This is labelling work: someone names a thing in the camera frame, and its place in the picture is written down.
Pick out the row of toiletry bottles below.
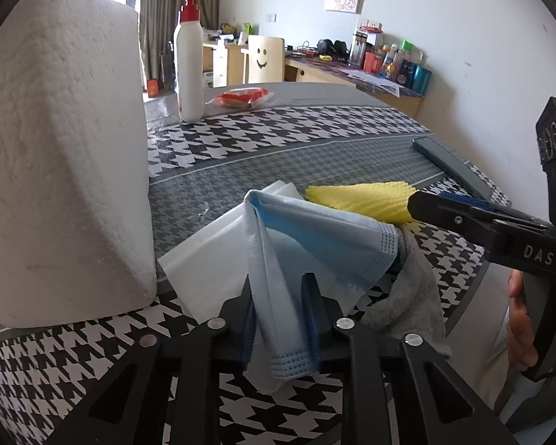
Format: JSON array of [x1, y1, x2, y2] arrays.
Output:
[[350, 28, 433, 93]]

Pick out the wooden smiley chair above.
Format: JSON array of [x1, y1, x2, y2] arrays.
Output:
[[241, 34, 285, 85]]

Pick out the yellow foam net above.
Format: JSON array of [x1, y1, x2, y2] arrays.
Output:
[[304, 181, 415, 233]]

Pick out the black headphones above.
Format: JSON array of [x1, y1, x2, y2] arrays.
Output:
[[316, 38, 350, 59]]

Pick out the grey cloth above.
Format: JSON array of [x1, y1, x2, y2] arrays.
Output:
[[361, 227, 451, 357]]

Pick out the blue face mask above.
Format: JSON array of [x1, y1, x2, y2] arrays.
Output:
[[242, 189, 399, 392]]

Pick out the white foam box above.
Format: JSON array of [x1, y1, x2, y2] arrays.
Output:
[[0, 0, 158, 330]]

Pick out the black folding cart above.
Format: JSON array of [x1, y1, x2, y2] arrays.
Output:
[[160, 39, 179, 91]]

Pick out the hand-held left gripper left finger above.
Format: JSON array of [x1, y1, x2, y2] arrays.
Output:
[[44, 278, 258, 445]]

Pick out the white plastic bag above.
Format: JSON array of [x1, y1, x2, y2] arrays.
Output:
[[158, 181, 367, 330]]

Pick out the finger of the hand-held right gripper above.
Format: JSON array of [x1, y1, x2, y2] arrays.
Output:
[[439, 192, 547, 228], [407, 191, 548, 248]]

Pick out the black smartphone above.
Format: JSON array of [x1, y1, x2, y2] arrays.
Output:
[[411, 136, 494, 200]]

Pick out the wooden desk with drawers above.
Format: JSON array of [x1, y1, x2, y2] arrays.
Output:
[[203, 39, 251, 89]]

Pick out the wooden desk with patterned top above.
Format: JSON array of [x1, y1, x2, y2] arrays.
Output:
[[282, 53, 426, 119]]

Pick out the brown curtain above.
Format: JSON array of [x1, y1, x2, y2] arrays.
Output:
[[139, 0, 223, 93]]

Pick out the white red pump bottle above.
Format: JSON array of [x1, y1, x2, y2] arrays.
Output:
[[171, 0, 206, 123]]

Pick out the person's right hand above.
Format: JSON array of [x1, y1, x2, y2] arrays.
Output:
[[506, 269, 539, 374]]

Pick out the red snack packet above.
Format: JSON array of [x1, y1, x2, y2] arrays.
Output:
[[208, 86, 275, 109]]

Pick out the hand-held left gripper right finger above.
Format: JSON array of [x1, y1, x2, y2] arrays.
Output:
[[300, 273, 520, 445]]

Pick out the white papers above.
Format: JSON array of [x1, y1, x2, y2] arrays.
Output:
[[347, 69, 401, 98]]

